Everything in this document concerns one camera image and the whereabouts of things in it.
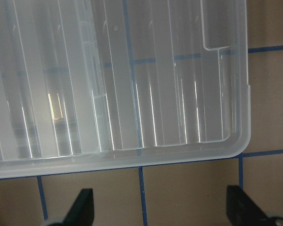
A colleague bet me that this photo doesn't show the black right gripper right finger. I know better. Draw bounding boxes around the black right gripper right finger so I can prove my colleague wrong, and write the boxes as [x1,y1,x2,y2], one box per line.
[226,186,276,226]

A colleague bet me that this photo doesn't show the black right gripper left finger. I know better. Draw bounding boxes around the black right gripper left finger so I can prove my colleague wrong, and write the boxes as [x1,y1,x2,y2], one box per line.
[62,188,94,226]

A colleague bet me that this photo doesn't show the clear plastic box lid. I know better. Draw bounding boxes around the clear plastic box lid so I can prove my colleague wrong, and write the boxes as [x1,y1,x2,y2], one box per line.
[0,0,251,179]

